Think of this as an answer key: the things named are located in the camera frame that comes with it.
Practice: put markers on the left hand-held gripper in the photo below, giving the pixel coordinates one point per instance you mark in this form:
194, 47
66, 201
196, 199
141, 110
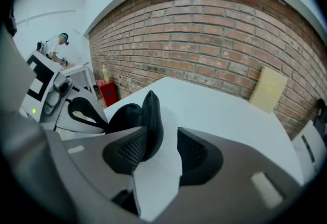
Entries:
38, 82

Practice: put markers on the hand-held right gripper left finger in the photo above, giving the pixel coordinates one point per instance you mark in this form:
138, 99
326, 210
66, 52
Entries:
89, 156

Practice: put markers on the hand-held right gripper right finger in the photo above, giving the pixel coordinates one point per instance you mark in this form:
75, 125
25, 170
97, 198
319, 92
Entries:
230, 171

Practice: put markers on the black pouch case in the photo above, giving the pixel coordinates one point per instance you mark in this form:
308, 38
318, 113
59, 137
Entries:
150, 115

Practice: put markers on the red plastic crate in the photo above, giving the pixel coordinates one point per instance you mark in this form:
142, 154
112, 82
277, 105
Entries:
108, 93

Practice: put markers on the small white table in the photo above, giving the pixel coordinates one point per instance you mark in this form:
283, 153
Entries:
76, 69

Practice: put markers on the yellow-green drink bottle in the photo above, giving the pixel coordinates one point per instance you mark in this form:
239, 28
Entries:
105, 74

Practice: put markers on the white wooden chair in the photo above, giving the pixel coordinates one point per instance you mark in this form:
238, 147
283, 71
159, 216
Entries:
315, 141

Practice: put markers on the white wall conduit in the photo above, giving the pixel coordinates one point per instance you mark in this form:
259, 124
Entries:
51, 14

